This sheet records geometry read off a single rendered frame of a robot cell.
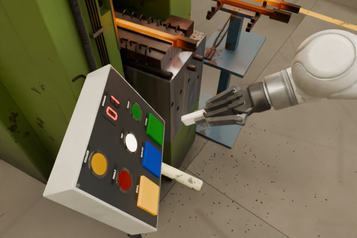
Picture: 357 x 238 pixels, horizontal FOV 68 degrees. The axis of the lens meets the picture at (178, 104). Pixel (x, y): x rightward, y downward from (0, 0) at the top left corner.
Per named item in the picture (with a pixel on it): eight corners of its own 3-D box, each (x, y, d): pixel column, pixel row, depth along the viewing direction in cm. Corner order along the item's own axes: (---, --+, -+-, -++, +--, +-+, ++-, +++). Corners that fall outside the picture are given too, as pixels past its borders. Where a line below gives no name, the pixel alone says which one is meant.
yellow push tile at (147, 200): (159, 186, 70) (143, 174, 66) (157, 215, 66) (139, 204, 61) (153, 187, 71) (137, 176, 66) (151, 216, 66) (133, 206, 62)
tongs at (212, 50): (234, 8, 186) (234, 7, 185) (240, 10, 184) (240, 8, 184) (203, 58, 150) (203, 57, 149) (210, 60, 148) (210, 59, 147)
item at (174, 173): (203, 184, 112) (204, 178, 108) (198, 194, 109) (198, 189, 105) (116, 143, 124) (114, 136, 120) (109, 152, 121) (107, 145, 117)
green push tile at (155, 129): (164, 125, 84) (151, 112, 79) (162, 145, 79) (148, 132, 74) (159, 127, 84) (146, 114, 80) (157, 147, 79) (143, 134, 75)
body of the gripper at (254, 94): (274, 116, 66) (239, 126, 69) (268, 91, 71) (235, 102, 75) (266, 98, 61) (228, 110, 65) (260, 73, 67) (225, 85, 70)
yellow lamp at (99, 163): (113, 163, 57) (110, 152, 54) (100, 181, 54) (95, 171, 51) (101, 157, 58) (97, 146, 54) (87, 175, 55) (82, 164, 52)
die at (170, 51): (182, 46, 121) (183, 30, 115) (161, 73, 109) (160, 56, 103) (107, 22, 133) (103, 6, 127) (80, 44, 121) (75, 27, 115)
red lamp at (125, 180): (137, 179, 62) (135, 170, 59) (126, 196, 60) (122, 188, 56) (126, 173, 63) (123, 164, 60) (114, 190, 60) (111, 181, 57)
